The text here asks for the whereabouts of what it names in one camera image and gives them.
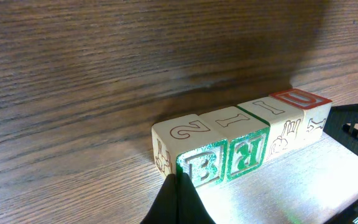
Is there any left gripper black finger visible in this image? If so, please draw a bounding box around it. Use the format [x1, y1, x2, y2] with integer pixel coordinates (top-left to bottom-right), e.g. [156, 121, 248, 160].
[140, 174, 177, 224]
[177, 173, 215, 224]

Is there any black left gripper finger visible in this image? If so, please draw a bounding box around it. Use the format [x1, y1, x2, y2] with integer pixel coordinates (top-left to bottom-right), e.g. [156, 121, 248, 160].
[324, 104, 358, 156]

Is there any wooden block blue side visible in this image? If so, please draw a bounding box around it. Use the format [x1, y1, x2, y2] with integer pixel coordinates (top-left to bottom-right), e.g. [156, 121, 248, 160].
[269, 88, 333, 147]

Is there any wooden block green letter B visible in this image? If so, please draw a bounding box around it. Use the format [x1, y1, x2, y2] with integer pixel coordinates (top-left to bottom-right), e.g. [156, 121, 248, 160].
[151, 114, 227, 188]

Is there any plain wooden block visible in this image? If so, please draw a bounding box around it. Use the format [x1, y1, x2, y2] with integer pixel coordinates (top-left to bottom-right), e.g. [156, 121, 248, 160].
[237, 96, 303, 162]

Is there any wooden block green letter R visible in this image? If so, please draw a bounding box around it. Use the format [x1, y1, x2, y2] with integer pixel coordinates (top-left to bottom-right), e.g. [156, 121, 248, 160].
[200, 106, 270, 182]

